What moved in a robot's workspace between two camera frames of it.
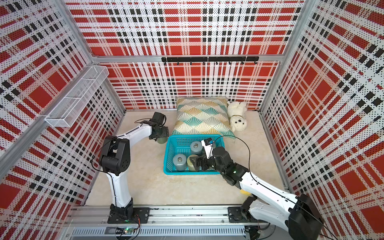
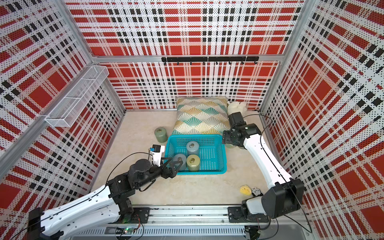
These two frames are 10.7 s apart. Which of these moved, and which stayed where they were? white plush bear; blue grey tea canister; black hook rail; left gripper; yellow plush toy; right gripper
Moved: right gripper; left gripper
Stayed: blue grey tea canister; yellow plush toy; black hook rail; white plush bear
